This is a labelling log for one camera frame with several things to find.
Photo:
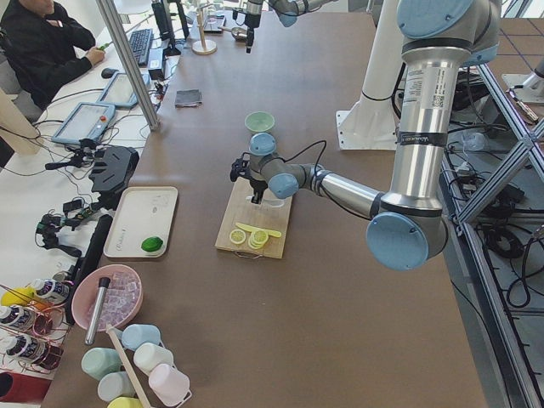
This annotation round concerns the wooden stand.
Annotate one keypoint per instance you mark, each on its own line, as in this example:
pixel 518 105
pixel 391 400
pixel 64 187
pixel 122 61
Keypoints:
pixel 202 46

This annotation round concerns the pink plastic cup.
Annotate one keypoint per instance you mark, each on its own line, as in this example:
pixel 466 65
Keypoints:
pixel 169 384

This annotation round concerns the green plastic cup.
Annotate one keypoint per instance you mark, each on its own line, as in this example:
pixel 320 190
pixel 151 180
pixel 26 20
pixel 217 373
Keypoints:
pixel 98 362

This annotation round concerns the yellow plastic knife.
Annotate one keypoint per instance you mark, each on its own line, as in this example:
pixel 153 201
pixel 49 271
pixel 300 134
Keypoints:
pixel 250 228

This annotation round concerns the wooden cutting board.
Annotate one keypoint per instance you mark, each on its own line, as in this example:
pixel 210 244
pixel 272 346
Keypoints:
pixel 271 214

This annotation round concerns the black computer mouse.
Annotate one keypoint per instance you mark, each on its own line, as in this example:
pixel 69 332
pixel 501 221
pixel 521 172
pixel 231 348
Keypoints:
pixel 107 73

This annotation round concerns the yellow bottle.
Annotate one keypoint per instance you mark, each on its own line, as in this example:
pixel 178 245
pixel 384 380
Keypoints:
pixel 21 296

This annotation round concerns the black monitor stand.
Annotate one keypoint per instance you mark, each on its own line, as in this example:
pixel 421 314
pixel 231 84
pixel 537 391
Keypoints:
pixel 162 13

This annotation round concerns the blue teach pendant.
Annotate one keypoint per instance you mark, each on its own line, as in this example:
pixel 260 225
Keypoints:
pixel 86 121

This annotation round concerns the green lime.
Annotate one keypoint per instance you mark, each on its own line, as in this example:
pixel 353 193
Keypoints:
pixel 152 244

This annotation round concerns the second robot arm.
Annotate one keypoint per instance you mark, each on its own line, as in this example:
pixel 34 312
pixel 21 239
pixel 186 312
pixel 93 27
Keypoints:
pixel 286 11

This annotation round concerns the cream white plastic cup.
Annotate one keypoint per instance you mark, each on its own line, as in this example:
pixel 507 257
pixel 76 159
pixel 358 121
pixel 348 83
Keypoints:
pixel 149 355

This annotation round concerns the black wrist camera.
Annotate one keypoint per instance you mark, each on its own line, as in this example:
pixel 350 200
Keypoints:
pixel 240 169

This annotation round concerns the person in black shirt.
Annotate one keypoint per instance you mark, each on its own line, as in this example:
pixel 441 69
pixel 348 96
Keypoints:
pixel 47 48

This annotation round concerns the grey blue plastic cup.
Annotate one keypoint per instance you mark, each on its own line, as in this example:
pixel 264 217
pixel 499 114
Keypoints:
pixel 114 385

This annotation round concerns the light blue plastic cup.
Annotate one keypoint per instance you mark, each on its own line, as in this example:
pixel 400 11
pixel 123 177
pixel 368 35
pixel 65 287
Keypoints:
pixel 136 335

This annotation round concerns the back stacked lemon slice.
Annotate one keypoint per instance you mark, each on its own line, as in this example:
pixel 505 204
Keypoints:
pixel 260 235

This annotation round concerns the yellow plastic cup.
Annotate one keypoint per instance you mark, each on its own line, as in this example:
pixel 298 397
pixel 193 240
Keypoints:
pixel 125 402

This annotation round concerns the black long bar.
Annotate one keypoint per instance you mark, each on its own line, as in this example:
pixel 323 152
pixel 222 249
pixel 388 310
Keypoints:
pixel 86 265

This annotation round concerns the mint green bowl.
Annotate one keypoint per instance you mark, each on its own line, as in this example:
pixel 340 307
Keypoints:
pixel 259 122

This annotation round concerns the aluminium side frame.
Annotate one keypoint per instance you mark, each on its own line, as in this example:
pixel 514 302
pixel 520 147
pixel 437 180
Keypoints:
pixel 493 187

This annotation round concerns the cream serving tray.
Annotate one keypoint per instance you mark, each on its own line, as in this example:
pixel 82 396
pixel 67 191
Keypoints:
pixel 143 211

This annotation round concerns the metal muddler tube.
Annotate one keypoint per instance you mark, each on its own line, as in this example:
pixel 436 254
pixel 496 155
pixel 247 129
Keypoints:
pixel 93 324

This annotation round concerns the copper wire basket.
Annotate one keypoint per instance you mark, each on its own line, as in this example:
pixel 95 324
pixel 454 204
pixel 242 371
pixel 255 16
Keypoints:
pixel 50 326

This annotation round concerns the folded grey cloth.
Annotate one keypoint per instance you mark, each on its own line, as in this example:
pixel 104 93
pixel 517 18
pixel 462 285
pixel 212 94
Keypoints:
pixel 188 98

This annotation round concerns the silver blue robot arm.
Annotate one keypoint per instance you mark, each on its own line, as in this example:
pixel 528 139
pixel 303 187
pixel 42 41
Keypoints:
pixel 406 227

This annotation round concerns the black keyboard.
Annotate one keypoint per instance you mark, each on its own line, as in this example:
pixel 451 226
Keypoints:
pixel 140 43

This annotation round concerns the single lemon slice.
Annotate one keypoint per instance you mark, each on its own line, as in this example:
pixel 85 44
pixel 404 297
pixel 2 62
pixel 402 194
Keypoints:
pixel 237 236

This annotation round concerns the aluminium frame post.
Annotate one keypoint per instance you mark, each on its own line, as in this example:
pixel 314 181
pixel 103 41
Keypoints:
pixel 114 25

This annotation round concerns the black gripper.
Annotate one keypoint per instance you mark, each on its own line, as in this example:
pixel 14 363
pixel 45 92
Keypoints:
pixel 257 184

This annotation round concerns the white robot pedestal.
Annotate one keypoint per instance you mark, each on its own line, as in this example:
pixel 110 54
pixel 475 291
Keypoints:
pixel 371 123

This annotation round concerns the black controller device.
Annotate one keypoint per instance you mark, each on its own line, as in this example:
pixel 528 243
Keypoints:
pixel 112 169

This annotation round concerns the pink ribbed bowl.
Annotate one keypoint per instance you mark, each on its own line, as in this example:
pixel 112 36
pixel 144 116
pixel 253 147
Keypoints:
pixel 123 297

